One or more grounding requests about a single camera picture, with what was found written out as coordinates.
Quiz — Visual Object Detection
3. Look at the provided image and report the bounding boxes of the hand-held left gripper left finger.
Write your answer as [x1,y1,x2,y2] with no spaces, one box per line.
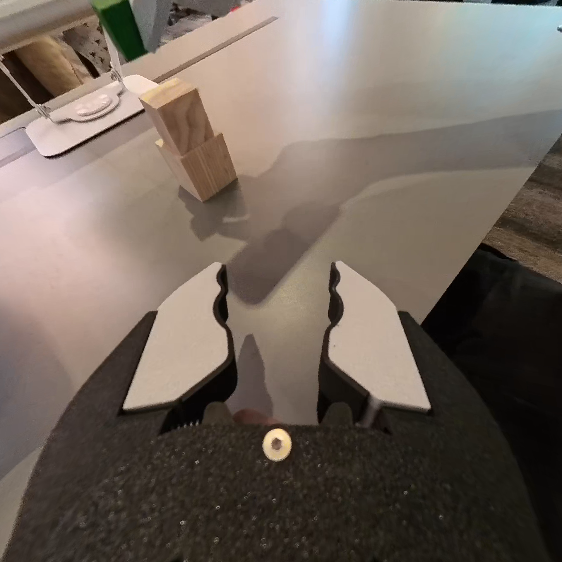
[121,262,239,424]

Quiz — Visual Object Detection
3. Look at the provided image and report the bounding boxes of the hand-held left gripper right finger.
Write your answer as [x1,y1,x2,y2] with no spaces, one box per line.
[317,261,432,426]

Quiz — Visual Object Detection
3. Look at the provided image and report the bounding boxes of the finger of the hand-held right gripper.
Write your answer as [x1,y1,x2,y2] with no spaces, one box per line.
[132,0,173,53]

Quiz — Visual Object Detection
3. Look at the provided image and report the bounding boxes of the green wooden cube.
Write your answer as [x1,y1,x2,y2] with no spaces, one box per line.
[91,0,148,61]

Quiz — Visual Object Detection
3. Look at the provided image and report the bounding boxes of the medium plain wooden cube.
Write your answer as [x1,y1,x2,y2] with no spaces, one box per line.
[139,77,215,156]

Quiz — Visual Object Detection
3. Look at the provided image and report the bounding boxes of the large plain wooden cube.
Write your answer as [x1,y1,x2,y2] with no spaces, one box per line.
[156,132,238,203]

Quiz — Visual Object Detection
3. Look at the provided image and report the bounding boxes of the white black-patterned cloth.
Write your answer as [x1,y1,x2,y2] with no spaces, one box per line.
[64,18,116,80]

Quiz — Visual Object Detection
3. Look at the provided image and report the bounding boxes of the instruction sign on stand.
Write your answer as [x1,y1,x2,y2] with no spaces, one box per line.
[0,35,95,124]

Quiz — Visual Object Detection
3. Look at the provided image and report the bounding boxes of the white document stand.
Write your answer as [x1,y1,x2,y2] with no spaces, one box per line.
[0,0,160,157]

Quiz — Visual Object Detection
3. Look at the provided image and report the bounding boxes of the grey desk cable cover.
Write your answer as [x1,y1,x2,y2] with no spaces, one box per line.
[0,16,279,169]

